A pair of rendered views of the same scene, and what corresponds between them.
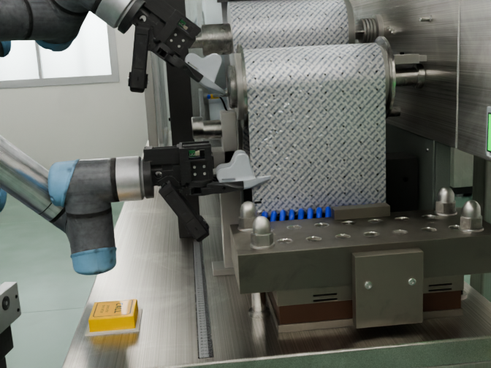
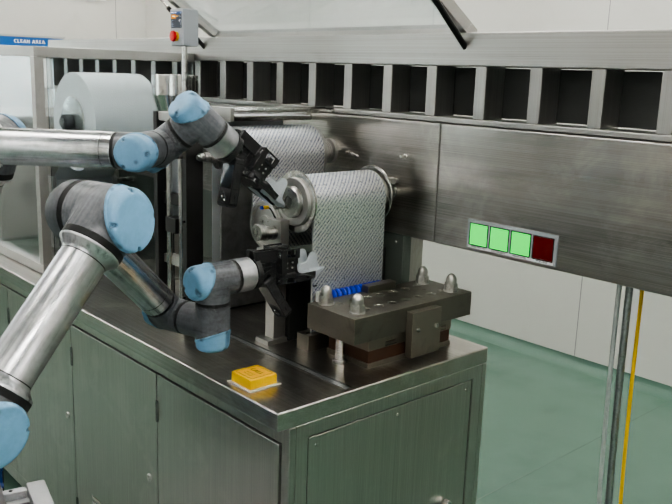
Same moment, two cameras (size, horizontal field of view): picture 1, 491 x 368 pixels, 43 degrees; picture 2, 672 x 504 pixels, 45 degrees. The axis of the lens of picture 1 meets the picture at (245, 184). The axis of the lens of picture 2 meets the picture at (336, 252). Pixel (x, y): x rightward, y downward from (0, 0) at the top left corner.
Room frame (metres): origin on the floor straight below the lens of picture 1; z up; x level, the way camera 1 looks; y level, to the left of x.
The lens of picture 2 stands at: (-0.45, 1.07, 1.55)
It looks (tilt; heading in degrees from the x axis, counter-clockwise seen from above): 13 degrees down; 323
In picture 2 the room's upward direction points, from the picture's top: 2 degrees clockwise
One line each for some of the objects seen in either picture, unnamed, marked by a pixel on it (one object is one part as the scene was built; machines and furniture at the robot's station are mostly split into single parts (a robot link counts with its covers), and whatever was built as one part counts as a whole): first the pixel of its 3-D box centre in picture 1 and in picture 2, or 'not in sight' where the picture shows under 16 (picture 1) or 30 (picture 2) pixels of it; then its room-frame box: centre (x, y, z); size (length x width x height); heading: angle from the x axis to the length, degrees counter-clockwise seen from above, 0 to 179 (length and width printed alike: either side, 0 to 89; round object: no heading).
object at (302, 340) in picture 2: not in sight; (346, 331); (1.07, -0.13, 0.92); 0.28 x 0.04 x 0.04; 95
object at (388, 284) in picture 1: (388, 288); (424, 331); (0.86, -0.20, 0.96); 0.10 x 0.03 x 0.11; 95
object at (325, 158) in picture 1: (318, 164); (348, 256); (1.07, -0.13, 1.11); 0.23 x 0.01 x 0.18; 95
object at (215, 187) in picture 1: (217, 185); (298, 275); (1.03, 0.05, 1.09); 0.09 x 0.05 x 0.02; 94
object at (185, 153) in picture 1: (180, 171); (271, 266); (1.05, 0.11, 1.12); 0.12 x 0.08 x 0.09; 95
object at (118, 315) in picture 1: (114, 315); (254, 377); (0.94, 0.22, 0.91); 0.07 x 0.07 x 0.02; 5
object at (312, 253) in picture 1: (359, 246); (392, 308); (0.95, -0.18, 1.00); 0.40 x 0.16 x 0.06; 95
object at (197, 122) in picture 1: (197, 128); (259, 232); (1.14, 0.08, 1.18); 0.04 x 0.02 x 0.04; 5
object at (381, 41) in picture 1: (381, 78); (371, 193); (1.14, -0.25, 1.25); 0.15 x 0.01 x 0.15; 5
